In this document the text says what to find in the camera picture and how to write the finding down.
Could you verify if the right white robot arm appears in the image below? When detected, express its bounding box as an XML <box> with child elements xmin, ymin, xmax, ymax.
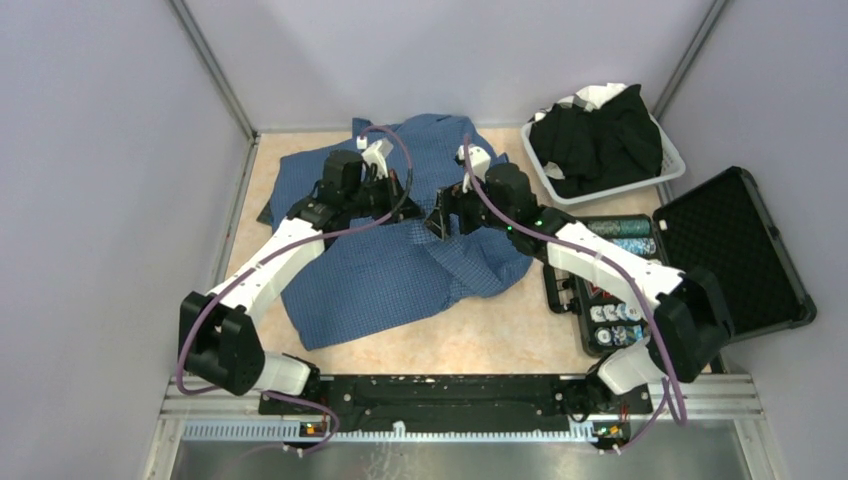
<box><xmin>426</xmin><ymin>144</ymin><xmax>734</xmax><ymax>412</ymax></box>

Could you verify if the white garment in basket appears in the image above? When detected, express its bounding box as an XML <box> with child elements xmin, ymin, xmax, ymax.
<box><xmin>554</xmin><ymin>83</ymin><xmax>628</xmax><ymax>112</ymax></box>

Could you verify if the black poker chip case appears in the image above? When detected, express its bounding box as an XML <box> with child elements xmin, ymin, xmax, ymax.
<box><xmin>543</xmin><ymin>167</ymin><xmax>818</xmax><ymax>358</ymax></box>

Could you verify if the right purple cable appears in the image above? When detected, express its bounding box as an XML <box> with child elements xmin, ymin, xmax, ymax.
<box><xmin>461</xmin><ymin>133</ymin><xmax>690</xmax><ymax>455</ymax></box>

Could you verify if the purple cable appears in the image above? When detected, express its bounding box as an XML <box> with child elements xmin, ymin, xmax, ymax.
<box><xmin>461</xmin><ymin>133</ymin><xmax>690</xmax><ymax>455</ymax></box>
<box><xmin>174</xmin><ymin>125</ymin><xmax>415</xmax><ymax>458</ymax></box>

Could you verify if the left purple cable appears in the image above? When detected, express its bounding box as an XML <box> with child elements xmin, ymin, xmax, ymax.
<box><xmin>174</xmin><ymin>125</ymin><xmax>415</xmax><ymax>458</ymax></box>

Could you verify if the black shirt in basket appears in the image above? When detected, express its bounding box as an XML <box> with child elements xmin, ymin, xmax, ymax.
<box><xmin>528</xmin><ymin>84</ymin><xmax>664</xmax><ymax>200</ymax></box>

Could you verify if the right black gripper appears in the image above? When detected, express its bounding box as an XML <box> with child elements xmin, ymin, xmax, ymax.
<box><xmin>422</xmin><ymin>171</ymin><xmax>514</xmax><ymax>242</ymax></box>

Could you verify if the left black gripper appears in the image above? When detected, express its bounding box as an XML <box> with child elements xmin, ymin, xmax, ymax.
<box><xmin>345</xmin><ymin>168</ymin><xmax>424</xmax><ymax>225</ymax></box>

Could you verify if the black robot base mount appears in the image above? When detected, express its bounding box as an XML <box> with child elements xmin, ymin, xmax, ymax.
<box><xmin>258</xmin><ymin>374</ymin><xmax>654</xmax><ymax>435</ymax></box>

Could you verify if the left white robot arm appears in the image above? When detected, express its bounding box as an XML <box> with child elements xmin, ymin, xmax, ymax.
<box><xmin>176</xmin><ymin>132</ymin><xmax>423</xmax><ymax>414</ymax></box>

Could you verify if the blue checkered long sleeve shirt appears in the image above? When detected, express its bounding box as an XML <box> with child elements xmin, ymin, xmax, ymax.
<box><xmin>282</xmin><ymin>114</ymin><xmax>532</xmax><ymax>350</ymax></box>

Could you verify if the white plastic laundry basket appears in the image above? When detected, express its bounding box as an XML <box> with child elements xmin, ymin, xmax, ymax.
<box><xmin>519</xmin><ymin>92</ymin><xmax>688</xmax><ymax>207</ymax></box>

